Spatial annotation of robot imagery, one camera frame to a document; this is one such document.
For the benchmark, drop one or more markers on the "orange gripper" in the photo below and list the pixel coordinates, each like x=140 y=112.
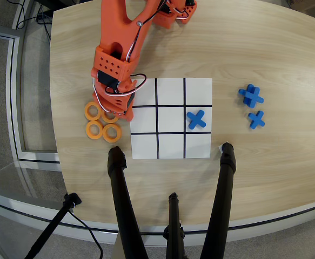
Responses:
x=125 y=114

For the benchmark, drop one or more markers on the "white tic-tac-toe grid sheet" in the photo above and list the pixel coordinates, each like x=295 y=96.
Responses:
x=173 y=118

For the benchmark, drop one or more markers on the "blue foam cross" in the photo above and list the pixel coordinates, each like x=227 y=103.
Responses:
x=196 y=120
x=257 y=120
x=243 y=91
x=253 y=98

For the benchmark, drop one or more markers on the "thick black tripod leg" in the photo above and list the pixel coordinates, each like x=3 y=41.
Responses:
x=222 y=194
x=122 y=194

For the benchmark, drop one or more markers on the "slim black stand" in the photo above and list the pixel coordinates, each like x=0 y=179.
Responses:
x=52 y=226

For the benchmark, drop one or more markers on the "grey metal glass frame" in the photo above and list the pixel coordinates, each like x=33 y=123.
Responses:
x=14 y=94

